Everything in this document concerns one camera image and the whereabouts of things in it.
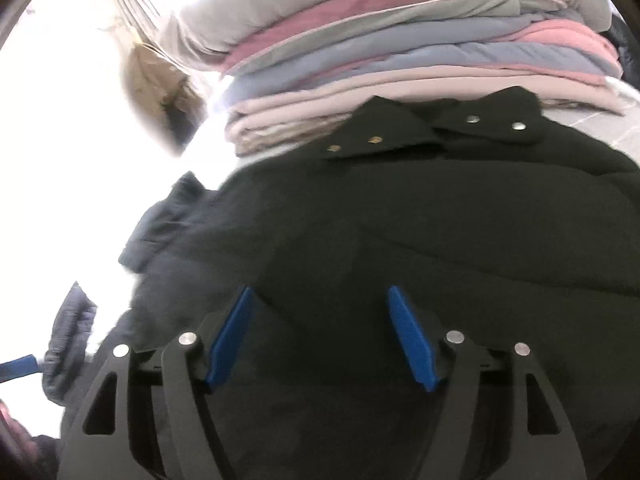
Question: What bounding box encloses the black puffer jacket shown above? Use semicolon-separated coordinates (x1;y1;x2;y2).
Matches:
606;12;640;80

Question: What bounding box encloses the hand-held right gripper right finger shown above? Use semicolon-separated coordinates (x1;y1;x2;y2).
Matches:
387;285;588;480

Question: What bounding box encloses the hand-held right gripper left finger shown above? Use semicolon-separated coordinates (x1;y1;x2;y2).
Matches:
57;286;253;480

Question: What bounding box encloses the person's left hand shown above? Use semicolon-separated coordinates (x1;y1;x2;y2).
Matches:
0;400;33;463

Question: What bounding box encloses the beige cloth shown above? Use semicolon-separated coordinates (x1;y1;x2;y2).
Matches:
122;42;210;158

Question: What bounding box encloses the stack of folded quilts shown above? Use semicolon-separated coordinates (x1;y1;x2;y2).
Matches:
160;0;626;158

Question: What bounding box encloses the bed with grey quilted cover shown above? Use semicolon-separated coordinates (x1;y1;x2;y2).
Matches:
542;76;640;166

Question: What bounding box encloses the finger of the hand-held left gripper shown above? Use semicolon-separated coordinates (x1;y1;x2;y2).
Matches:
0;354;40;385

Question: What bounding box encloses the black padded coat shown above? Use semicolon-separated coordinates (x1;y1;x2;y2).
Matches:
42;85;640;480

